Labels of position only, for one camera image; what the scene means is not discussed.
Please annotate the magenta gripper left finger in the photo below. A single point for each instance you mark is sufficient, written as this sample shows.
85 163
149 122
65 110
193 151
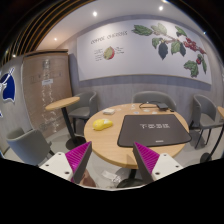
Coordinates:
78 159

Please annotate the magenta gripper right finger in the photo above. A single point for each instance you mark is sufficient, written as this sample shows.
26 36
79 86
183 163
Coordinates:
146 160

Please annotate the black mouse pad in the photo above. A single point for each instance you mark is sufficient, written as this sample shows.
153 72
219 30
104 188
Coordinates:
152 131

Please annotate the tall round side table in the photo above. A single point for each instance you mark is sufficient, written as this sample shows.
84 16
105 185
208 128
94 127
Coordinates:
62 104

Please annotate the round wooden table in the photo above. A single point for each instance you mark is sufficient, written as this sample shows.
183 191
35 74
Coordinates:
112 136

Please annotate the grey chair left front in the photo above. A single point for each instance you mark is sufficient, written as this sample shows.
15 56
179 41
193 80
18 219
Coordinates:
31 147

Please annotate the grey chair behind side table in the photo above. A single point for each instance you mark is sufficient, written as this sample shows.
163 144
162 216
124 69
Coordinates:
85 108

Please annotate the black power adapter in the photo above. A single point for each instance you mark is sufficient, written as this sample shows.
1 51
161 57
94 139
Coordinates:
162 106

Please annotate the small white box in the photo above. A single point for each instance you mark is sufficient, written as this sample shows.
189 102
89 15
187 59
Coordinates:
108 111

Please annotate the grey chair right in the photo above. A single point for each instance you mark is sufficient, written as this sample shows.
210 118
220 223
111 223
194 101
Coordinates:
204 115

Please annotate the wooden wall panel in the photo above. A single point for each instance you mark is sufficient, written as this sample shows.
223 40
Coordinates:
45 79

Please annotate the coffee cherries wall poster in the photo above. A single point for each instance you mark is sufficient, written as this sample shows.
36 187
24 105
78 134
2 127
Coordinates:
142 47

